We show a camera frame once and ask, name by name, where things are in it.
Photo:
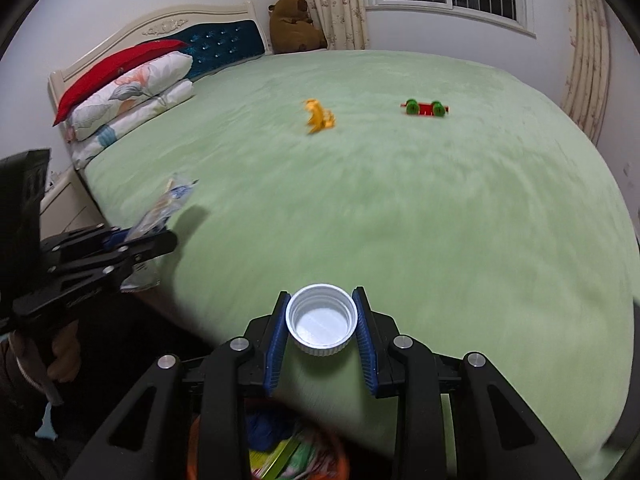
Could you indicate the person's left hand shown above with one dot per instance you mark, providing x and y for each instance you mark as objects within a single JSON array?
[{"x": 48, "y": 361}]

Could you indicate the brown teddy bear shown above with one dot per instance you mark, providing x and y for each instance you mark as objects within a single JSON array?
[{"x": 292, "y": 29}]

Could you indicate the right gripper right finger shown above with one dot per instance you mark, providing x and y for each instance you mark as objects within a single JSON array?
[{"x": 456, "y": 418}]

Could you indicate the cream and teal headboard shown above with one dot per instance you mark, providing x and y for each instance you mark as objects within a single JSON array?
[{"x": 215, "y": 37}]

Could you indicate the white nightstand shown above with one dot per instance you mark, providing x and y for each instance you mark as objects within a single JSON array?
[{"x": 68, "y": 206}]

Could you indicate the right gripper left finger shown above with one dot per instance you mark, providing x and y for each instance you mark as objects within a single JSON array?
[{"x": 189, "y": 416}]

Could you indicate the green bed blanket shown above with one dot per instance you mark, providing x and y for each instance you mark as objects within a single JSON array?
[{"x": 497, "y": 228}]

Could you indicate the lower white floral pillow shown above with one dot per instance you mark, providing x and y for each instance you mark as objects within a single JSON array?
[{"x": 85, "y": 151}]

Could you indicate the orange trash bin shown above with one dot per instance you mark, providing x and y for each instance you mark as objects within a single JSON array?
[{"x": 307, "y": 453}]

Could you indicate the yellow toy figure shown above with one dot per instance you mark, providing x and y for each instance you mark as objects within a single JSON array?
[{"x": 320, "y": 118}]

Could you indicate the red green toy car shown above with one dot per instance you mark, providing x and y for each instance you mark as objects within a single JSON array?
[{"x": 431, "y": 109}]

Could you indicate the red pillow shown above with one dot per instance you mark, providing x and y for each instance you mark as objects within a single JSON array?
[{"x": 111, "y": 68}]

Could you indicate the blue cloth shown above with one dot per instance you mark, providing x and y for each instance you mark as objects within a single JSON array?
[{"x": 261, "y": 436}]

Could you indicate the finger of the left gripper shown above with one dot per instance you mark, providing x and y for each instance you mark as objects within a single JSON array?
[
  {"x": 119, "y": 254},
  {"x": 102, "y": 237}
]

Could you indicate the clear biscuit wrapper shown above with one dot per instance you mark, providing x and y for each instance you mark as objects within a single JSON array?
[{"x": 177, "y": 192}]

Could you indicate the right floral curtain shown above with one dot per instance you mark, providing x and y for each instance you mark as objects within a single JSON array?
[{"x": 586, "y": 86}]

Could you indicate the white bottle cap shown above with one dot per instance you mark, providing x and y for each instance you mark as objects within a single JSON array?
[{"x": 321, "y": 319}]

